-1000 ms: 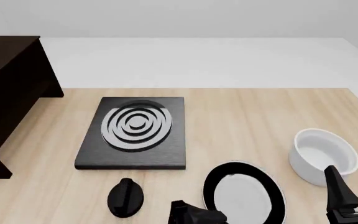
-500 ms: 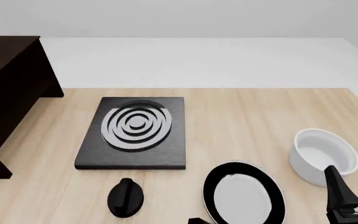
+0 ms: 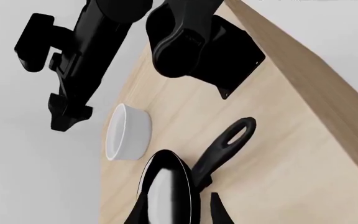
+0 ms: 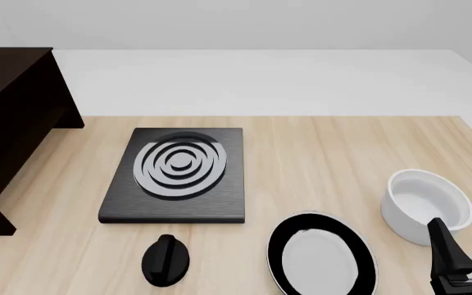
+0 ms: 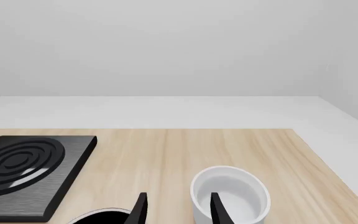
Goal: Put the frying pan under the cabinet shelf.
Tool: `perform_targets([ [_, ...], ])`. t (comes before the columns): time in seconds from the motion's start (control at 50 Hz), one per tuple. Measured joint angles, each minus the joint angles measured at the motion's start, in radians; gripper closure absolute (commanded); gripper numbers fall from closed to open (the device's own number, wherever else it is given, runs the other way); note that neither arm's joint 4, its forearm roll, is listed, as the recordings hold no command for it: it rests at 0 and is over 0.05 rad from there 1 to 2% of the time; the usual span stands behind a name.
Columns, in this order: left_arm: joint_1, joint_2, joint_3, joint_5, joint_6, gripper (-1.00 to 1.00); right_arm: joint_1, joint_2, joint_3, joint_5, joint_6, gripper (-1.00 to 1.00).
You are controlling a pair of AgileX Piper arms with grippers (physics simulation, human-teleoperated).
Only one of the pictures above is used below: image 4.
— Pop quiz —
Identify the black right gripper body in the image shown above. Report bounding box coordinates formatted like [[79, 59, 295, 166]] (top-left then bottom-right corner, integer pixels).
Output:
[[429, 272, 472, 295]]

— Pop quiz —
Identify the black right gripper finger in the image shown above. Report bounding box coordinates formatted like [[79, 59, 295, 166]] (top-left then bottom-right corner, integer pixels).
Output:
[[427, 216, 472, 280]]

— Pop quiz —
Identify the black frying pan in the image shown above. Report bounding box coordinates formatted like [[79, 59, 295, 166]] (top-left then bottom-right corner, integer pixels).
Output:
[[266, 211, 379, 295]]

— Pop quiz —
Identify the dark wooden cabinet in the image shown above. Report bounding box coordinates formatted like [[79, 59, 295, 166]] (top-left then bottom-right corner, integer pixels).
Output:
[[0, 47, 86, 237]]

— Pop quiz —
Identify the white bowl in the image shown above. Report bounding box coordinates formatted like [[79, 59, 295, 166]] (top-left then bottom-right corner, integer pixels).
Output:
[[380, 168, 472, 247]]

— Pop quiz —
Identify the flat black stove plate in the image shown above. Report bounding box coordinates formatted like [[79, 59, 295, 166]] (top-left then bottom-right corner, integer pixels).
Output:
[[98, 127, 247, 225]]

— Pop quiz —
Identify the round black stove knob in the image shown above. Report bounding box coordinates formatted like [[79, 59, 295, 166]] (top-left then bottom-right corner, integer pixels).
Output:
[[141, 234, 191, 288]]

